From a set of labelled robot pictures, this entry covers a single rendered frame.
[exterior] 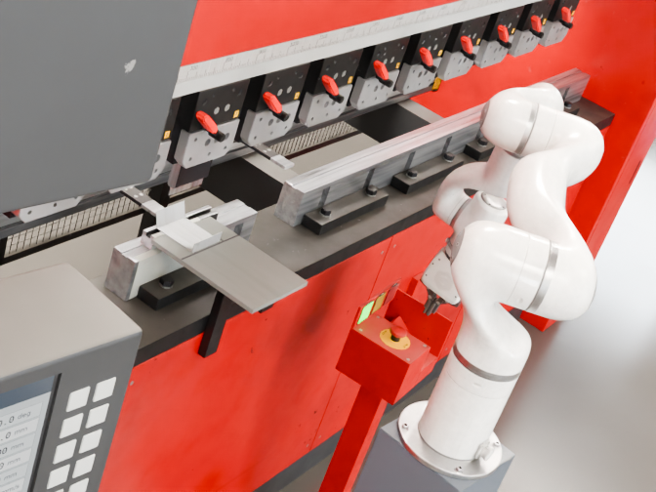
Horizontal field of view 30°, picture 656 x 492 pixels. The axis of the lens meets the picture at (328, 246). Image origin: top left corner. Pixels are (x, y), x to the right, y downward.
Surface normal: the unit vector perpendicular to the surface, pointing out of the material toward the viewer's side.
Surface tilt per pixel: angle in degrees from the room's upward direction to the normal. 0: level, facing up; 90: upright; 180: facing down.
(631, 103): 90
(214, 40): 90
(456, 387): 90
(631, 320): 0
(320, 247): 0
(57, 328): 0
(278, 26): 90
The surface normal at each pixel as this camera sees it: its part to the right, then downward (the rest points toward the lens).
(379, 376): -0.51, 0.30
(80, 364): 0.70, 0.54
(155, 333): 0.29, -0.82
